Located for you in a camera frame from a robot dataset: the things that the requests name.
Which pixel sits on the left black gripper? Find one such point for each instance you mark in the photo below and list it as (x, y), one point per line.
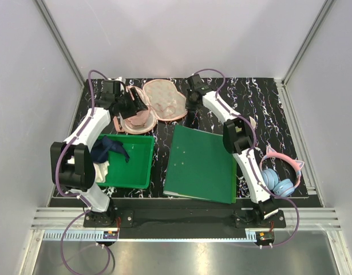
(138, 106)

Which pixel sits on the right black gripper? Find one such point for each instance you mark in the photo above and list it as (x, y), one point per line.
(188, 105)

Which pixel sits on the pink mesh laundry bag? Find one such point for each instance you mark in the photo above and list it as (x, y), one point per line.
(164, 84)

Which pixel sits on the pink satin bra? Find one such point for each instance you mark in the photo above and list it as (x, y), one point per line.
(161, 107)

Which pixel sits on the green plastic bin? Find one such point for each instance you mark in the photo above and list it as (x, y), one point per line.
(136, 172)

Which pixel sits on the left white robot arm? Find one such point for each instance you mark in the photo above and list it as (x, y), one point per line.
(73, 171)

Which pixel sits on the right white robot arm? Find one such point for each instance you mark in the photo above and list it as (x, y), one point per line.
(239, 139)

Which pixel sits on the navy blue garment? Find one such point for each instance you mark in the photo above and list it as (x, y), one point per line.
(102, 147)

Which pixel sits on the yellow paper cup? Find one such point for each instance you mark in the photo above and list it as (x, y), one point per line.
(252, 122)

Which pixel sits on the white cloth garment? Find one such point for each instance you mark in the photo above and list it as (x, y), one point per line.
(102, 170)

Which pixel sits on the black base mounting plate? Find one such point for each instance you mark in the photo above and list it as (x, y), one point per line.
(238, 218)

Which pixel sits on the blue pink cat headphones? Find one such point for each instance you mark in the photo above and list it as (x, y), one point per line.
(280, 187)

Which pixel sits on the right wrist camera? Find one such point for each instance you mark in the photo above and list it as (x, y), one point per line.
(196, 83)

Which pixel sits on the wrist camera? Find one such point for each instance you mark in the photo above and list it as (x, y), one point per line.
(114, 86)
(196, 83)

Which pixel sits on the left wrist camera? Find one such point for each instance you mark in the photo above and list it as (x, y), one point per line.
(114, 86)

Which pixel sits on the green ring binder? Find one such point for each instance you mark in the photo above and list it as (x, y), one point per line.
(199, 167)

